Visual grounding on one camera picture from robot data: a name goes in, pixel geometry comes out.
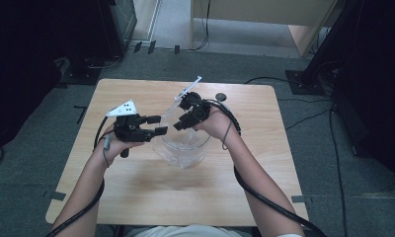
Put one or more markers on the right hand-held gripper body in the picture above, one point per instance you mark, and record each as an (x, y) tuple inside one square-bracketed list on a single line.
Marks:
[(197, 108)]

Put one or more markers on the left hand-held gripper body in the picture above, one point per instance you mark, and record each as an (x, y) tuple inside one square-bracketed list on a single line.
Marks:
[(128, 126)]

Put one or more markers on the clear round container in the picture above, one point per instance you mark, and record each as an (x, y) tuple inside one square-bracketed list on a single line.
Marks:
[(172, 158)]

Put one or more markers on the person's right hand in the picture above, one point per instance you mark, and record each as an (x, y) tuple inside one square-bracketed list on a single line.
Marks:
[(218, 123)]

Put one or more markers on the person's left hand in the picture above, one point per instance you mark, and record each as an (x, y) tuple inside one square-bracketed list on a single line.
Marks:
[(110, 148)]

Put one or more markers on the black round table grommet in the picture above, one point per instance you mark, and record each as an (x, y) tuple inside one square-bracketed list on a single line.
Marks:
[(221, 96)]

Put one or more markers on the thin black wrist loop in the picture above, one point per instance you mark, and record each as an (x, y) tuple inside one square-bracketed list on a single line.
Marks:
[(225, 138)]

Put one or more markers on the gray tape strip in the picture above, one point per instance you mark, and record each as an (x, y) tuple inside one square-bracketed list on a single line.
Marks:
[(56, 195), (300, 198)]

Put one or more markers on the black cabinet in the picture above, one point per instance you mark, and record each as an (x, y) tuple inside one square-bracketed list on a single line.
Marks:
[(119, 26)]

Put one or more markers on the person's white shirt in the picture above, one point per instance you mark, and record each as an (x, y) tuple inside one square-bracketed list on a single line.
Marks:
[(185, 231)]

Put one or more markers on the beige cabinet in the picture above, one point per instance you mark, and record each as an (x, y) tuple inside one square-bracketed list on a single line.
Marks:
[(251, 10)]

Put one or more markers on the dark curtain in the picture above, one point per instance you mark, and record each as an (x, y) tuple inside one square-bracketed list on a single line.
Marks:
[(21, 65), (383, 98)]

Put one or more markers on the black metal stand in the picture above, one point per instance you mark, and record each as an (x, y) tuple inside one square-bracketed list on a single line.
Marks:
[(327, 42)]

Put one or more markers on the black floor base plate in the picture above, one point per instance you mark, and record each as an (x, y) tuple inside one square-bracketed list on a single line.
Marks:
[(80, 77)]

